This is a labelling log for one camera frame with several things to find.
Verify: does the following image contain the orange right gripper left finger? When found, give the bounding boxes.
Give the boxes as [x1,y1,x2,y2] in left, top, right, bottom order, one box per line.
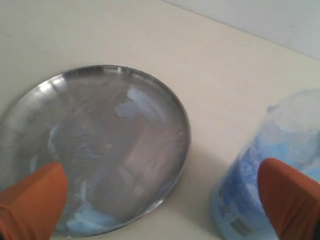
[0,162,68,240]

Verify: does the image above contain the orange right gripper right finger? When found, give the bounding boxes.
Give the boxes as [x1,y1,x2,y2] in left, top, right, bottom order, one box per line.
[257,158,320,240]

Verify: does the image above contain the blue soap pump bottle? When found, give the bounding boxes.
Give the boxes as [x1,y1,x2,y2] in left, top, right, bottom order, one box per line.
[210,89,320,240]

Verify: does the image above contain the round stainless steel plate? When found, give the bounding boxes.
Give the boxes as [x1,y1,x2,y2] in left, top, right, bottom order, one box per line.
[0,65,191,238]

